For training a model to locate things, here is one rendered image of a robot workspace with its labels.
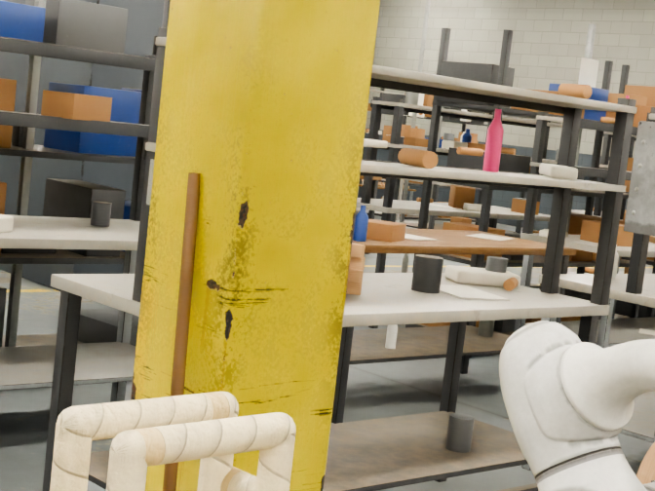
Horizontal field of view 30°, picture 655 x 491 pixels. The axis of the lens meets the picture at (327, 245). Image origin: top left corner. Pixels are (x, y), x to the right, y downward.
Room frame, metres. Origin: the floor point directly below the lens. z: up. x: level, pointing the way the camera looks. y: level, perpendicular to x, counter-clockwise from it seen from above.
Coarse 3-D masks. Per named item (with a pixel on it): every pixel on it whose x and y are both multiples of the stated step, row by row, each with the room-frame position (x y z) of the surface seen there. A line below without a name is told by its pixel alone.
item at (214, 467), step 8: (232, 416) 1.15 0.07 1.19; (224, 456) 1.15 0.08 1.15; (232, 456) 1.16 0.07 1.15; (200, 464) 1.16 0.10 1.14; (208, 464) 1.15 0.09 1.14; (216, 464) 1.15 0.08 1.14; (224, 464) 1.15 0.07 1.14; (232, 464) 1.16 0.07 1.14; (200, 472) 1.16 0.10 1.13; (208, 472) 1.15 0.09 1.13; (216, 472) 1.15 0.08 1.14; (224, 472) 1.15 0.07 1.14; (200, 480) 1.15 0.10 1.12; (208, 480) 1.15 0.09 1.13; (216, 480) 1.15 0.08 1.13; (200, 488) 1.15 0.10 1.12; (208, 488) 1.15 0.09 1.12; (216, 488) 1.15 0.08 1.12
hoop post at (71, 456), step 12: (60, 432) 1.03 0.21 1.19; (72, 432) 1.03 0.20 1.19; (84, 432) 1.03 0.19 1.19; (60, 444) 1.03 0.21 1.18; (72, 444) 1.03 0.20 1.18; (84, 444) 1.03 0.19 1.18; (60, 456) 1.03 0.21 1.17; (72, 456) 1.03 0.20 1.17; (84, 456) 1.03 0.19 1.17; (60, 468) 1.03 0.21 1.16; (72, 468) 1.03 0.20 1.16; (84, 468) 1.04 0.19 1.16; (60, 480) 1.03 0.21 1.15; (72, 480) 1.03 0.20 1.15; (84, 480) 1.04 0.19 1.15
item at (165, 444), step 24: (144, 432) 0.99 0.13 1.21; (168, 432) 1.00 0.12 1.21; (192, 432) 1.02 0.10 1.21; (216, 432) 1.04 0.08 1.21; (240, 432) 1.05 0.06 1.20; (264, 432) 1.07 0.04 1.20; (288, 432) 1.09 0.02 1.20; (144, 456) 0.98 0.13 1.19; (168, 456) 1.00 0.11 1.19; (192, 456) 1.02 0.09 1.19; (216, 456) 1.05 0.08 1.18
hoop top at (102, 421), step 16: (128, 400) 1.09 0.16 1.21; (144, 400) 1.09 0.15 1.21; (160, 400) 1.10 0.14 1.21; (176, 400) 1.11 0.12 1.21; (192, 400) 1.12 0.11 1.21; (208, 400) 1.14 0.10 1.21; (224, 400) 1.15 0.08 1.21; (64, 416) 1.03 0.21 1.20; (80, 416) 1.03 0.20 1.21; (96, 416) 1.04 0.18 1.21; (112, 416) 1.06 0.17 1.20; (128, 416) 1.07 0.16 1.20; (144, 416) 1.08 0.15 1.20; (160, 416) 1.09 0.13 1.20; (176, 416) 1.10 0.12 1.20; (192, 416) 1.12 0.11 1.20; (208, 416) 1.13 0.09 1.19; (224, 416) 1.15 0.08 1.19; (96, 432) 1.04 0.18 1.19; (112, 432) 1.06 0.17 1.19
